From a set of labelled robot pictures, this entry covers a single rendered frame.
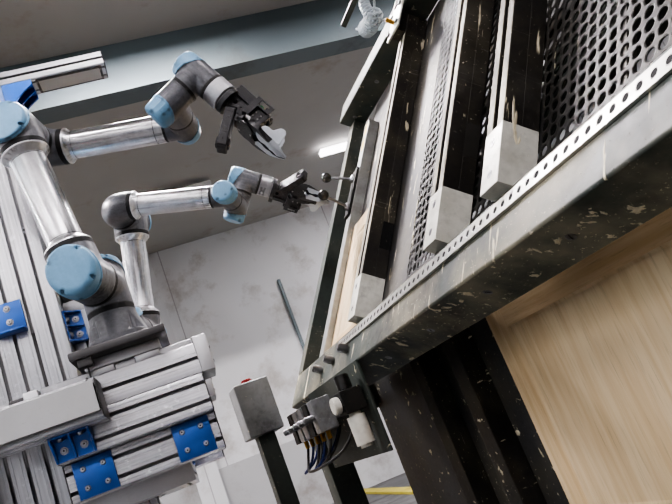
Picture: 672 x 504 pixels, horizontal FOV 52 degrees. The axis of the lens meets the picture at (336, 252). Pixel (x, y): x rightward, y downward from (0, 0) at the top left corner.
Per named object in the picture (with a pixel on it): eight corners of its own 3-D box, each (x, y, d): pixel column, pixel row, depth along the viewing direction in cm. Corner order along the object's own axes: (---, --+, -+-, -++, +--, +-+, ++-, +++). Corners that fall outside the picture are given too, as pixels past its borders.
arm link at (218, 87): (202, 89, 166) (203, 107, 173) (216, 101, 165) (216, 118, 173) (224, 71, 168) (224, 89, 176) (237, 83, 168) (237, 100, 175)
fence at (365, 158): (330, 363, 225) (318, 360, 224) (374, 128, 265) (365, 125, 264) (334, 360, 220) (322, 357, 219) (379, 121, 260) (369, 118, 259)
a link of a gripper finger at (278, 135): (299, 140, 166) (271, 116, 167) (283, 155, 164) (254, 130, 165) (298, 146, 169) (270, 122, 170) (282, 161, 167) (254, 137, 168)
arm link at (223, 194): (89, 187, 226) (233, 171, 221) (104, 197, 237) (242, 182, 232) (88, 221, 223) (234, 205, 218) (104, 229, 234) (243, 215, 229)
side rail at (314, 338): (327, 382, 248) (298, 375, 246) (374, 135, 294) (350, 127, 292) (331, 379, 243) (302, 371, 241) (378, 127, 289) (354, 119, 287)
